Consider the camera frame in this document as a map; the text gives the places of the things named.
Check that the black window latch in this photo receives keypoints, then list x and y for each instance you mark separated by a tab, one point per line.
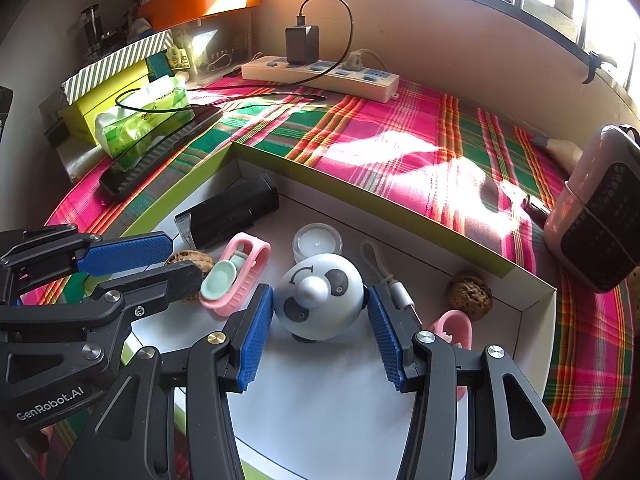
592	67

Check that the green and white cardboard box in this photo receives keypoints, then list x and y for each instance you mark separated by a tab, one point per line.
325	400

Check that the yellow box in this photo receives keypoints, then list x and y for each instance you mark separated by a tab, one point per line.
100	105

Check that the metal tumbler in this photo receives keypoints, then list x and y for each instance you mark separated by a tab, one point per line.
91	30

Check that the black smartphone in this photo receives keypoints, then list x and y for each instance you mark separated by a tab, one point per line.
150	160

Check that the brown walnut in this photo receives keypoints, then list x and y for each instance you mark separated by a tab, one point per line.
470	295
197	257

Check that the plaid tablecloth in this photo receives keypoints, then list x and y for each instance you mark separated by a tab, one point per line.
400	135

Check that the white round jar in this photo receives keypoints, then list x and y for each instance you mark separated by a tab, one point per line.
317	242

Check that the pink oblong case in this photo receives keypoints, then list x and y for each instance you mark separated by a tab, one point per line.
235	295

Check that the black charger plug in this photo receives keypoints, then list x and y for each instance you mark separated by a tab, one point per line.
301	45

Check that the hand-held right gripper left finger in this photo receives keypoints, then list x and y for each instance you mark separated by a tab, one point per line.
255	340

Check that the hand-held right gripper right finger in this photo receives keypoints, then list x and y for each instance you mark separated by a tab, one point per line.
387	340

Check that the white panda toy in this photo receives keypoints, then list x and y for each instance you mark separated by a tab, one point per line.
325	310

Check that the white power strip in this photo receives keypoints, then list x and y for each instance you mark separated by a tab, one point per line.
350	80

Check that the green tissue pack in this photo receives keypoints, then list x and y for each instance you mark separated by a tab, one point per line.
140	125

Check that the dark green small box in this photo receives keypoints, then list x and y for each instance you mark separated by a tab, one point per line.
157	66

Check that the small green printed packet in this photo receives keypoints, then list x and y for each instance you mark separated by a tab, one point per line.
180	58

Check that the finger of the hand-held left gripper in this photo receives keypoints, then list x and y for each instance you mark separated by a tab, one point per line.
165	282
125	254

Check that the striped gift box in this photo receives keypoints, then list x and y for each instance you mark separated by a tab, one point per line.
115	67

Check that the black flashlight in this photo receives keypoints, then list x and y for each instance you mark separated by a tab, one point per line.
230	210

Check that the beige cone with dark tip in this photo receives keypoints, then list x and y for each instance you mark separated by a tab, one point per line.
562	152

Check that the pink desk fan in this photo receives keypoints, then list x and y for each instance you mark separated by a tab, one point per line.
600	220

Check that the orange tray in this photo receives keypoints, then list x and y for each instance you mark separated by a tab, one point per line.
200	2

